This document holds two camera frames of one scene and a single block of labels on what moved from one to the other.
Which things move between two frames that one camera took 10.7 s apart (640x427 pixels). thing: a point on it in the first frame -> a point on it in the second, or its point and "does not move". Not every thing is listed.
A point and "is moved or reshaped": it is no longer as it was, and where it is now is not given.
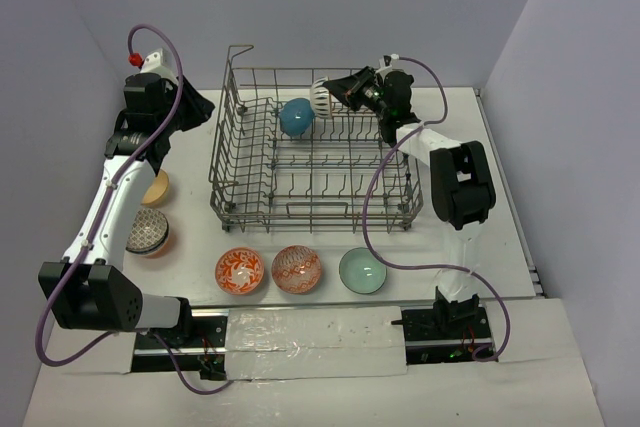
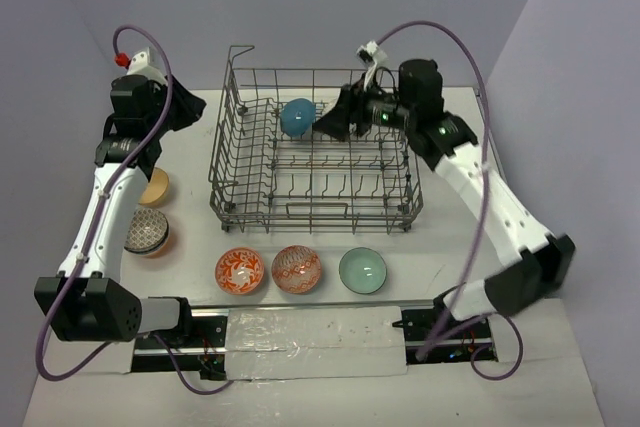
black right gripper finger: x=350 y=88 -> x=338 y=121
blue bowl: x=296 y=116 does not move
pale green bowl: x=361 y=272 does not move
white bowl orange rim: x=320 y=98 is moved or reshaped
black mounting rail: x=202 y=343 does not move
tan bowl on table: x=157 y=189 does not move
